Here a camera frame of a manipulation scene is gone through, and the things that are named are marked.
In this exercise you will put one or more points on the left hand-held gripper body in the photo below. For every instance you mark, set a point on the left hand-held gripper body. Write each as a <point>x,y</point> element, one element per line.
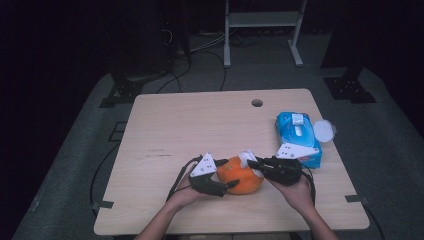
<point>203,178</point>

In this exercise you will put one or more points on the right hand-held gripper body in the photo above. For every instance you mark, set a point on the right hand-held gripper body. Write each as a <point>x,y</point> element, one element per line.
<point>283,171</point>

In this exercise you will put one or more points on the blue wet wipe pack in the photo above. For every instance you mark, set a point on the blue wet wipe pack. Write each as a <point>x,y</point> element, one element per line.
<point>300,133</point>

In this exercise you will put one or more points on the grey tape strip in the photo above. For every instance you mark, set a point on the grey tape strip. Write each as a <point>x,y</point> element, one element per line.
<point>356,199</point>
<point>102,204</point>

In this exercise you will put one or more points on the large orange fruit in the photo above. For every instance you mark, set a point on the large orange fruit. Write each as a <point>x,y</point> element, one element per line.
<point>241,178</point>

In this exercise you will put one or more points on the black tape rectangle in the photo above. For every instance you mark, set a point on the black tape rectangle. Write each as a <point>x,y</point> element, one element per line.
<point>117,131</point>

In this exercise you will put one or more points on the white metal stand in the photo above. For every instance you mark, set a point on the white metal stand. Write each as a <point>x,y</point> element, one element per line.
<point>263,19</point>

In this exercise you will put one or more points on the person's left hand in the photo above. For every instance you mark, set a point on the person's left hand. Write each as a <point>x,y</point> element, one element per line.
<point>185,196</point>

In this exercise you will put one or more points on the person's right hand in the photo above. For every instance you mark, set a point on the person's right hand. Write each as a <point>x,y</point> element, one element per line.
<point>296,195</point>

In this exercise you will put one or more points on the black stand base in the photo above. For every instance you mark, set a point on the black stand base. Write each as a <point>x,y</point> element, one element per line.
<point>121,95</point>
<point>350,89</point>

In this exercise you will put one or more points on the white wet wipe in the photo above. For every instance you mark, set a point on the white wet wipe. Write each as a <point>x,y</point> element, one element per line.
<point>248,156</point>

